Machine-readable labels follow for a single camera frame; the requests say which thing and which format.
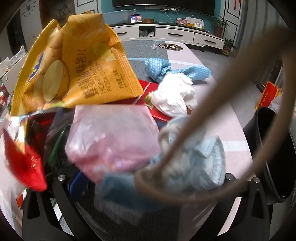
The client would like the potted plant near curtain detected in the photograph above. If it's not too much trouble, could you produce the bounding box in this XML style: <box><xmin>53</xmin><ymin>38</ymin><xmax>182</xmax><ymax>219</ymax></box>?
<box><xmin>221</xmin><ymin>38</ymin><xmax>237</xmax><ymax>56</ymax></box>

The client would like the light blue face mask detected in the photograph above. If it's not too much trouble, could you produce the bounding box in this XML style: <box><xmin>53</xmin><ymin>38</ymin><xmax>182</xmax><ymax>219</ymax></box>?
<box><xmin>162</xmin><ymin>127</ymin><xmax>226</xmax><ymax>193</ymax></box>

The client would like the yellow potato chip bag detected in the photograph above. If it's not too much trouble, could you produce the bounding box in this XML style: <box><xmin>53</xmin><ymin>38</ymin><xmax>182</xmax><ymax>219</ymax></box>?
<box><xmin>10</xmin><ymin>13</ymin><xmax>144</xmax><ymax>116</ymax></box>

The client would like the wall clock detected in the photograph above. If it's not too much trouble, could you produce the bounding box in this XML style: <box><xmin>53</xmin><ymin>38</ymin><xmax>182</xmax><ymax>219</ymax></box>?
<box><xmin>20</xmin><ymin>0</ymin><xmax>39</xmax><ymax>17</ymax></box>

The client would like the white TV cabinet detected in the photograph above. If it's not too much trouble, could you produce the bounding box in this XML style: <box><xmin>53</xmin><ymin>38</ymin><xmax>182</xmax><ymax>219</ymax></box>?
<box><xmin>112</xmin><ymin>24</ymin><xmax>225</xmax><ymax>50</ymax></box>

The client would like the black trash bin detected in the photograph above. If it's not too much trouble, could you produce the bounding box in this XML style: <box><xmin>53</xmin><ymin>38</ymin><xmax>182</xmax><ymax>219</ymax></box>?
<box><xmin>243</xmin><ymin>107</ymin><xmax>295</xmax><ymax>204</ymax></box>

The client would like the pink plastic wrapper bag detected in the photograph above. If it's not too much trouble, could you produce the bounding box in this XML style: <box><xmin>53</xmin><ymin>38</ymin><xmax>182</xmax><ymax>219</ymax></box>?
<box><xmin>65</xmin><ymin>104</ymin><xmax>161</xmax><ymax>183</ymax></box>

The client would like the black television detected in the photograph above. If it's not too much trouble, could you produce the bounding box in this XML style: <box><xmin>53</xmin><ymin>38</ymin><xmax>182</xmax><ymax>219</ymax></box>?
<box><xmin>112</xmin><ymin>0</ymin><xmax>216</xmax><ymax>16</ymax></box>

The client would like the white plastic bag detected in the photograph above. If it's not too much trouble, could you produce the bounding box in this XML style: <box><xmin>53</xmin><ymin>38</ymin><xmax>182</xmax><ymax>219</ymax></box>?
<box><xmin>150</xmin><ymin>73</ymin><xmax>198</xmax><ymax>118</ymax></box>

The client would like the tan mask ear loop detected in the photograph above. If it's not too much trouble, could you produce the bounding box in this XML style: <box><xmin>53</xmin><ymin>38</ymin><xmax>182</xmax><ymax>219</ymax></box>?
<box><xmin>133</xmin><ymin>27</ymin><xmax>295</xmax><ymax>205</ymax></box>

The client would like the blue knotted cloth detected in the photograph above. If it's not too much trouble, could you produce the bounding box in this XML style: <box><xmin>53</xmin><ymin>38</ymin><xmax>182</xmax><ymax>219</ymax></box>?
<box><xmin>145</xmin><ymin>58</ymin><xmax>211</xmax><ymax>83</ymax></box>

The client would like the red snack wrapper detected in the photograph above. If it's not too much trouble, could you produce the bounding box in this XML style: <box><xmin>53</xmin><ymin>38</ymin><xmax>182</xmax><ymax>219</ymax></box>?
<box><xmin>1</xmin><ymin>113</ymin><xmax>55</xmax><ymax>192</ymax></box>

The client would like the red cigarette box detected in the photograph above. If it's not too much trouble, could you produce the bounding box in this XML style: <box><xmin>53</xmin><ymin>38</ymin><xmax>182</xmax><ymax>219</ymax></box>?
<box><xmin>113</xmin><ymin>80</ymin><xmax>171</xmax><ymax>122</ymax></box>

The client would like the red paper shopping bag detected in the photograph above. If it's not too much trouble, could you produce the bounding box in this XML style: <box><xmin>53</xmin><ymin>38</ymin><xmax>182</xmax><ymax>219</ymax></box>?
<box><xmin>255</xmin><ymin>81</ymin><xmax>282</xmax><ymax>110</ymax></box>

